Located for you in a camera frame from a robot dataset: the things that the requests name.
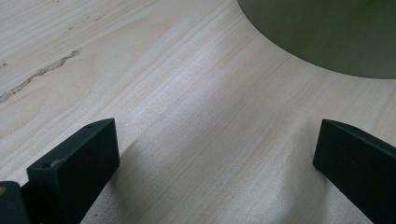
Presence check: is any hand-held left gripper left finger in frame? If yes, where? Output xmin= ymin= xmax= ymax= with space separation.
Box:
xmin=26 ymin=118 xmax=120 ymax=224

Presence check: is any green plastic trash bin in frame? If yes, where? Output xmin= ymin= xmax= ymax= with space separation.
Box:
xmin=236 ymin=0 xmax=396 ymax=80

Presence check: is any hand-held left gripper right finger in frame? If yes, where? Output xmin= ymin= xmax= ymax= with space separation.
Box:
xmin=312 ymin=119 xmax=396 ymax=224

